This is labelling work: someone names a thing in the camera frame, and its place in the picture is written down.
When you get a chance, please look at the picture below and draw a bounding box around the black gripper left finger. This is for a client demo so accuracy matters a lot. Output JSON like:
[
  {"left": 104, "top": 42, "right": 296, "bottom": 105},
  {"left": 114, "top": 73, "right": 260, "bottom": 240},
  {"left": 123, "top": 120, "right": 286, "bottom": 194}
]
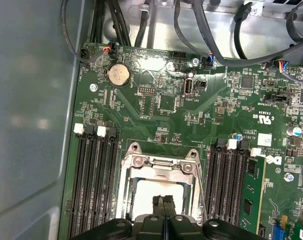
[{"left": 71, "top": 194, "right": 166, "bottom": 240}]

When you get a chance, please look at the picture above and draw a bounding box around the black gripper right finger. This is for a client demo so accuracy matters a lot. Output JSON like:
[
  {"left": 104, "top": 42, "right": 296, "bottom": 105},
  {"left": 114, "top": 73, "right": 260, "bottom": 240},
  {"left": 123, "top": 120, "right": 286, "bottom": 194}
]
[{"left": 164, "top": 194, "right": 265, "bottom": 240}]

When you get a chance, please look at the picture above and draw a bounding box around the silver CPU green board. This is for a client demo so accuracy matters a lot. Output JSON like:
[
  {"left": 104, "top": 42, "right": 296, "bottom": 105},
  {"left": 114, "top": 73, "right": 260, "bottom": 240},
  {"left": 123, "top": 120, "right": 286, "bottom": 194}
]
[{"left": 131, "top": 178, "right": 186, "bottom": 222}]

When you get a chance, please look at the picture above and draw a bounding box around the thin metal locking lever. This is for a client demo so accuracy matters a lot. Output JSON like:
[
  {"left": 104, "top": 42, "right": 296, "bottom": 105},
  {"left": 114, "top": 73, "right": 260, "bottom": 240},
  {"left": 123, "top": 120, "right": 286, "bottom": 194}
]
[{"left": 192, "top": 162, "right": 209, "bottom": 222}]

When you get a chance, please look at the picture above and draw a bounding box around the metal socket cover frame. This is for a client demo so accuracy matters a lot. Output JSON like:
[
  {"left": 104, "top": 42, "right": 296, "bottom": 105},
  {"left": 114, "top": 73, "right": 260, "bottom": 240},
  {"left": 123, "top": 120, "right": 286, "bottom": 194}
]
[{"left": 125, "top": 156, "right": 201, "bottom": 223}]

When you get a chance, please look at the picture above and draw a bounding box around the CPU socket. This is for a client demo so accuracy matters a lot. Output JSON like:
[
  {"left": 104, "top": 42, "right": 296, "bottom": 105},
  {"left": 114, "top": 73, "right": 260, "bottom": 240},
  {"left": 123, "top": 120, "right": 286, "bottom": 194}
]
[{"left": 115, "top": 141, "right": 207, "bottom": 226}]

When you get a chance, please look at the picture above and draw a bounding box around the green RAM stick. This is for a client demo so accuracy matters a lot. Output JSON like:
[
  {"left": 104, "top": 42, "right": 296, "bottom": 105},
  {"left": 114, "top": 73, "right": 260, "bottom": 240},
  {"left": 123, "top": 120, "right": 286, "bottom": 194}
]
[{"left": 240, "top": 147, "right": 267, "bottom": 235}]

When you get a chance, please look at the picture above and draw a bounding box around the blue expansion slot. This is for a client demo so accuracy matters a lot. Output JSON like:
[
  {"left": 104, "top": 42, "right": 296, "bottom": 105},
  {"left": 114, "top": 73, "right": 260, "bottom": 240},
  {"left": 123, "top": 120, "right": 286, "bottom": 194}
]
[{"left": 273, "top": 221, "right": 287, "bottom": 240}]

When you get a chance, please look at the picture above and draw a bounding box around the green motherboard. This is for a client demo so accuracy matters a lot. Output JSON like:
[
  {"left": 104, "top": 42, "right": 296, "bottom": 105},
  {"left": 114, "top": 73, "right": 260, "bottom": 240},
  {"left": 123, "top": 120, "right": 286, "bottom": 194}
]
[{"left": 57, "top": 41, "right": 303, "bottom": 240}]

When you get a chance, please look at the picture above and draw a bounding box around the internal USB port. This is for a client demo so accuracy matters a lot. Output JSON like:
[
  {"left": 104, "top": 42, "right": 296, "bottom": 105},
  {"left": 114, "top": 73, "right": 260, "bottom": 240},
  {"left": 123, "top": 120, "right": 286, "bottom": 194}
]
[{"left": 182, "top": 77, "right": 194, "bottom": 97}]

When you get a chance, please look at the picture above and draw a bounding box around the silver coin battery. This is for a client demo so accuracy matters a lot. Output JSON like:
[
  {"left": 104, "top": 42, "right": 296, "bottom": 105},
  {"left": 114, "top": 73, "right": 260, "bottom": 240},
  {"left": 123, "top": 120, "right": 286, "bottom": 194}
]
[{"left": 107, "top": 63, "right": 131, "bottom": 88}]

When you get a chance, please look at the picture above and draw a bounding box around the black open PC case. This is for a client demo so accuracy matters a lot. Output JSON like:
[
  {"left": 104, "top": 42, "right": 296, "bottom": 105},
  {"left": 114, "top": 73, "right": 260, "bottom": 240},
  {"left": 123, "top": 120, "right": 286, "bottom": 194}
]
[{"left": 0, "top": 0, "right": 303, "bottom": 240}]

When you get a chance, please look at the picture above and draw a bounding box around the thick grey cable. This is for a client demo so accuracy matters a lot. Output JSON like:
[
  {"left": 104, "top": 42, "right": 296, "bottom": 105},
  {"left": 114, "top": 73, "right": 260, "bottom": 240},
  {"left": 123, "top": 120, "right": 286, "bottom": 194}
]
[{"left": 192, "top": 0, "right": 303, "bottom": 68}]

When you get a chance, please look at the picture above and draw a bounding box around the black flat cable plug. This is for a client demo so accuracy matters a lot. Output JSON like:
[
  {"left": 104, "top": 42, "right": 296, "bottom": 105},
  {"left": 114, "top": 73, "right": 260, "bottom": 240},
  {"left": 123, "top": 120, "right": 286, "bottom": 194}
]
[{"left": 232, "top": 1, "right": 254, "bottom": 60}]

